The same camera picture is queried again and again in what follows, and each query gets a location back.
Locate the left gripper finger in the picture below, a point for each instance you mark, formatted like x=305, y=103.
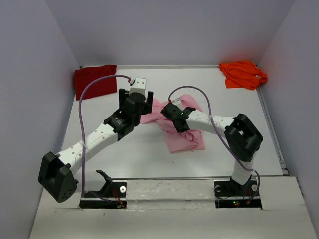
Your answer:
x=123, y=94
x=149, y=102

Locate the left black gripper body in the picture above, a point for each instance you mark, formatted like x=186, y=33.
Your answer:
x=144, y=111

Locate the pink t shirt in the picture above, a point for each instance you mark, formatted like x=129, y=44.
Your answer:
x=191, y=140

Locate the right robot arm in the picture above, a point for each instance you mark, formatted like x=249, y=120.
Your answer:
x=238, y=133

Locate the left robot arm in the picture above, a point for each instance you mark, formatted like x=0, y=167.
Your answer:
x=57, y=171

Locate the orange t shirt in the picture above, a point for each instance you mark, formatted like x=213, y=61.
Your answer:
x=242, y=74

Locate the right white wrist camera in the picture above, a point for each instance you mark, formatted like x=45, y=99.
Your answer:
x=176, y=101

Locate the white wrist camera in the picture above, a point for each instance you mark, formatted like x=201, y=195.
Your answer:
x=138, y=85
x=176, y=101

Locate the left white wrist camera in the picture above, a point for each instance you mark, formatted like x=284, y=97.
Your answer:
x=138, y=85

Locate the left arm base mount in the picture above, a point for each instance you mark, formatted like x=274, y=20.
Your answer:
x=112, y=195

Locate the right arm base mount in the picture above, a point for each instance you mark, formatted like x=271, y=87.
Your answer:
x=229, y=194

